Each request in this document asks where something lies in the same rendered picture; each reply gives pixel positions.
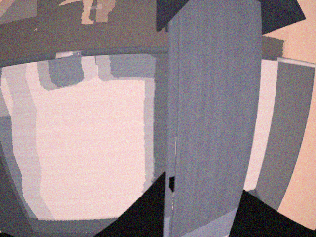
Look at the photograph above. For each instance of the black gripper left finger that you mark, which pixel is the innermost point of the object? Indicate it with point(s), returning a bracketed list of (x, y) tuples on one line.
[(144, 218)]

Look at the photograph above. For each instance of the grey rectangular tray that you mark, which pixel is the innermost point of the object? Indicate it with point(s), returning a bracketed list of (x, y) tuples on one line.
[(83, 135)]

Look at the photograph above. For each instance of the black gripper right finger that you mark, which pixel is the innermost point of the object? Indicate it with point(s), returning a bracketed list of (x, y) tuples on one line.
[(256, 219)]

